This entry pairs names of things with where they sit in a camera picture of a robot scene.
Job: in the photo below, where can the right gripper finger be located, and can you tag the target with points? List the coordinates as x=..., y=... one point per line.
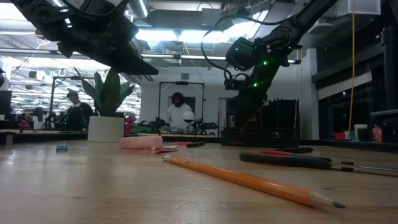
x=247, y=119

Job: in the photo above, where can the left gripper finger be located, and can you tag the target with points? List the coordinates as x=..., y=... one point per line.
x=130, y=63

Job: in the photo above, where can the red and black scissors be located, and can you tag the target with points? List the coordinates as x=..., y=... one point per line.
x=286, y=161

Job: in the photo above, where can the black pen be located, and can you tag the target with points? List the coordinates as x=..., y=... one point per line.
x=196, y=144

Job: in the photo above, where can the orange pencil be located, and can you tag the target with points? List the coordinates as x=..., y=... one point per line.
x=248, y=180

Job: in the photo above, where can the pink eraser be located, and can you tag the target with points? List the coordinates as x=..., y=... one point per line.
x=182, y=143

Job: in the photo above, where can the small blue binder clip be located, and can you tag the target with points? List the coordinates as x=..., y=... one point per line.
x=62, y=147

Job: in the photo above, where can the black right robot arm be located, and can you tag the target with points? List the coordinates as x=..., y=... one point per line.
x=295, y=28

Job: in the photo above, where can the black mesh desk organizer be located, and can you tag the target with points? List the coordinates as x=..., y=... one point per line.
x=280, y=124

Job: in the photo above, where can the white globe lamp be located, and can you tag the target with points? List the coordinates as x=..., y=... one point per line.
x=188, y=116

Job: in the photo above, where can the red background equipment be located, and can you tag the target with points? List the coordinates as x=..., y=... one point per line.
x=130, y=124

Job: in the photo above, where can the person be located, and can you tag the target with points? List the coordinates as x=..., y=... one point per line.
x=79, y=115
x=178, y=115

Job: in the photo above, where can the snake plant in white pot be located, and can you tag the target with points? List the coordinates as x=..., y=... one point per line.
x=105, y=129

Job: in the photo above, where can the pink sticky note pad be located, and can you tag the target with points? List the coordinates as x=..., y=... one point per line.
x=141, y=142

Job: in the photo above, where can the red storage bin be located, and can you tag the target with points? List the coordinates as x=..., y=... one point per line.
x=339, y=136

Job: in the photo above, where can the small blue box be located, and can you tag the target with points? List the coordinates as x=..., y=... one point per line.
x=352, y=136

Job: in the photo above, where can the pale green container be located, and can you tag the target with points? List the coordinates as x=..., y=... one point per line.
x=360, y=133

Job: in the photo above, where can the black background monitor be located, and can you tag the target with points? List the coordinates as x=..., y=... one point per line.
x=5, y=102

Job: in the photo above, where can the orange bottle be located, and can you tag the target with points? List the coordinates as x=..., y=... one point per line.
x=377, y=135

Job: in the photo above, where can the black background gantry frame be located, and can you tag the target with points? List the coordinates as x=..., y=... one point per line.
x=182, y=82

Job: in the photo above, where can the black aluminium table frame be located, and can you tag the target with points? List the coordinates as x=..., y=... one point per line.
x=342, y=145

